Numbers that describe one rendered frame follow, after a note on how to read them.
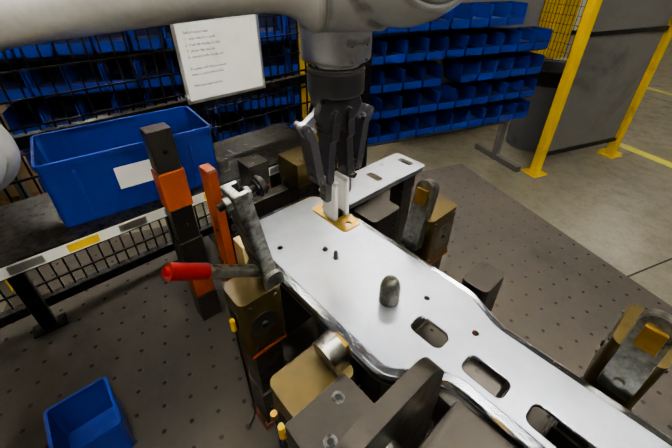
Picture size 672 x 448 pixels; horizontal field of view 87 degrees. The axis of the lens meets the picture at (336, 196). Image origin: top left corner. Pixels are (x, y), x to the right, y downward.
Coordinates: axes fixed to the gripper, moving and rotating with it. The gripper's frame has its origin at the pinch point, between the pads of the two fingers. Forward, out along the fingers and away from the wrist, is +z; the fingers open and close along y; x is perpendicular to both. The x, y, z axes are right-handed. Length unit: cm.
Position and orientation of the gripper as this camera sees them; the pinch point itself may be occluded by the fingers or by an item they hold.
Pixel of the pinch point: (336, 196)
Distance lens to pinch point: 56.0
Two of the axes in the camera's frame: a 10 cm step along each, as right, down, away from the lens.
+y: 7.5, -3.6, 5.5
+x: -6.6, -4.1, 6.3
